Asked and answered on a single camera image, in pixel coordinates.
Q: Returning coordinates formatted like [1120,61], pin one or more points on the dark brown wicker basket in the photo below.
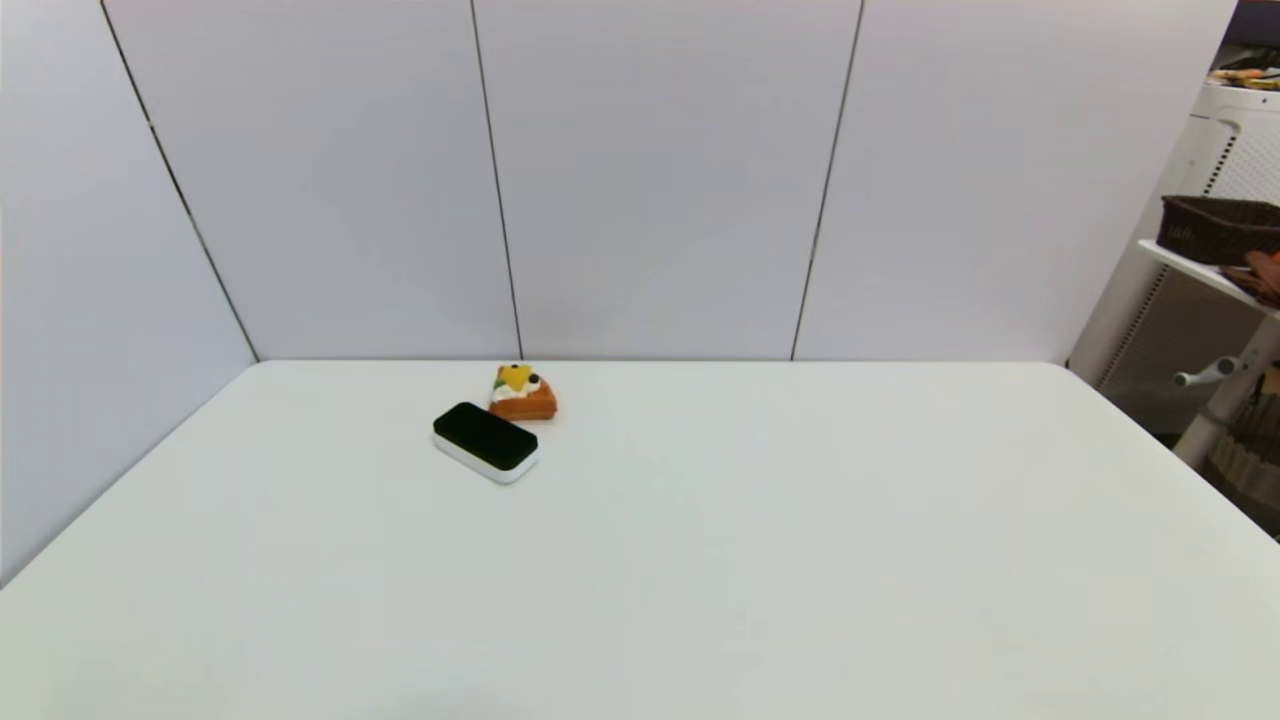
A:
[1215,232]

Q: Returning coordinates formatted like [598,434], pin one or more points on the white shelf cart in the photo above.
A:
[1225,400]

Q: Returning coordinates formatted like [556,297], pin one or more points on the triangle waffle bread with fruit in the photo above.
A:
[522,395]

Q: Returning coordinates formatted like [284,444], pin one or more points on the brown bread on shelf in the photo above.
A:
[1262,275]

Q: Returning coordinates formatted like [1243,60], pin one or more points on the light woven basket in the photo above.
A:
[1250,455]

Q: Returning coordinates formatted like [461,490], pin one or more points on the white shelf rack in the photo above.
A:
[1170,330]

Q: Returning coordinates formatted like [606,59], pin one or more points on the black and white eraser block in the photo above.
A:
[485,437]

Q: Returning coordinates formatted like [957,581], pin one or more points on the colourful items on purifier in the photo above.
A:
[1245,76]

